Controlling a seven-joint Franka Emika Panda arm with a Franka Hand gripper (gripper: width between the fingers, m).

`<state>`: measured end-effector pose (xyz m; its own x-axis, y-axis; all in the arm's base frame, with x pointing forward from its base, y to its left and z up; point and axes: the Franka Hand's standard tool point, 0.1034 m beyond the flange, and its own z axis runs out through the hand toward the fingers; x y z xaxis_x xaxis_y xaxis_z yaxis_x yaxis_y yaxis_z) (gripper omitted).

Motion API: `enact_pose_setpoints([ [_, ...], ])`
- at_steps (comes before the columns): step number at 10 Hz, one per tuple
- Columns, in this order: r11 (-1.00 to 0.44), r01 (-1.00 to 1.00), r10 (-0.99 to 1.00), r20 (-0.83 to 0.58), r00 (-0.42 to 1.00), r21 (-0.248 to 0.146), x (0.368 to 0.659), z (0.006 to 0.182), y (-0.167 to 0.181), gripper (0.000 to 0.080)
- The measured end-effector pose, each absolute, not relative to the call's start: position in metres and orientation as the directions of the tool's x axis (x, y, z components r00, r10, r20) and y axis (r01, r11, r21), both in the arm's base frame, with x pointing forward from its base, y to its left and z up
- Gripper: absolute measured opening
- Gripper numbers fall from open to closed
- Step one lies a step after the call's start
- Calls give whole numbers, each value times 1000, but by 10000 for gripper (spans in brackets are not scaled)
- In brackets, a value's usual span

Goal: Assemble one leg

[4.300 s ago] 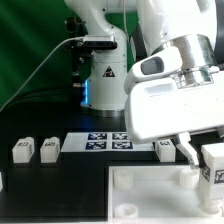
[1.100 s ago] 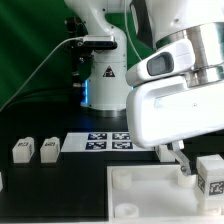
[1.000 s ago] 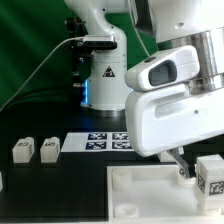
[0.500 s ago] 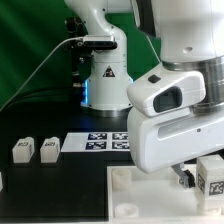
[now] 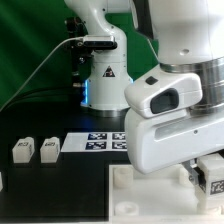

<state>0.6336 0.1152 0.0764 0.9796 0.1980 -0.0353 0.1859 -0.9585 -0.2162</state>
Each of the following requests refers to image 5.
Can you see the white sheet with tags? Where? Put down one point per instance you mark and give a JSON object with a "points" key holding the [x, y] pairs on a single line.
{"points": [[95, 142]]}

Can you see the black camera on stand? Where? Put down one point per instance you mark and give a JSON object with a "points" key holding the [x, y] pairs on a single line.
{"points": [[82, 45]]}

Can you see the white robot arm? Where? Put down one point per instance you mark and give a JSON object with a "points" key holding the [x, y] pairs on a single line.
{"points": [[190, 34]]}

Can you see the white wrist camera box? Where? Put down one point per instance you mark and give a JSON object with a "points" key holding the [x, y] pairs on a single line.
{"points": [[158, 92]]}

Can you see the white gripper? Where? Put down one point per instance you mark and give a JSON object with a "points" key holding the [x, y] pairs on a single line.
{"points": [[169, 139]]}

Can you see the white square tabletop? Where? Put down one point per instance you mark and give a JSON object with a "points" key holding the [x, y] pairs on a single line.
{"points": [[162, 197]]}

